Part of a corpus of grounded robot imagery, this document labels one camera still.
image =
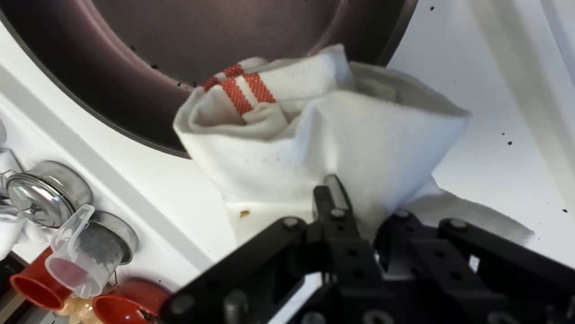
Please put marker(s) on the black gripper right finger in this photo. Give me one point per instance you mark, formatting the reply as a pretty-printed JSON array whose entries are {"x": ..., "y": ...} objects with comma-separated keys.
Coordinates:
[{"x": 455, "y": 271}]

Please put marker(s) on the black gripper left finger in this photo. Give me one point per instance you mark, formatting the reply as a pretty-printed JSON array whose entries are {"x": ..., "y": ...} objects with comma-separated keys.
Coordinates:
[{"x": 298, "y": 271}]

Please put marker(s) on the white towel with red stripes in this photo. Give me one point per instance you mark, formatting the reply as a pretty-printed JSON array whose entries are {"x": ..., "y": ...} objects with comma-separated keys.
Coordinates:
[{"x": 334, "y": 145}]

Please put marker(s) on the dark frying pan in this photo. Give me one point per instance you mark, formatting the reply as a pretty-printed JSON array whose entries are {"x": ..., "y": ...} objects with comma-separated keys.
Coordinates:
[{"x": 180, "y": 37}]

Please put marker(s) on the red bowl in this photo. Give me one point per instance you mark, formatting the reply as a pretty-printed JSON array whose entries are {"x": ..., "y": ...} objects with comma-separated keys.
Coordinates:
[{"x": 128, "y": 303}]

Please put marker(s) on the white plastic tray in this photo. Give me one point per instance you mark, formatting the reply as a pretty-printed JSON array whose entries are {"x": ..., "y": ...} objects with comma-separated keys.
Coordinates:
[{"x": 514, "y": 91}]

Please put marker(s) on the red cup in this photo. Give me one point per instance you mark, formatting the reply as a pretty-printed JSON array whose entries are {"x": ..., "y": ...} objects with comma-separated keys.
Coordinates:
[{"x": 36, "y": 285}]

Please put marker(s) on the round white table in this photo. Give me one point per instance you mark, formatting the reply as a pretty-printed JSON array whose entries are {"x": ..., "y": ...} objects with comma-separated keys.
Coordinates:
[{"x": 36, "y": 141}]

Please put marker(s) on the white mug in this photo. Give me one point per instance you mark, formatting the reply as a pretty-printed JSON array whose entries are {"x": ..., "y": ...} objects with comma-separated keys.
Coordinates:
[{"x": 7, "y": 231}]

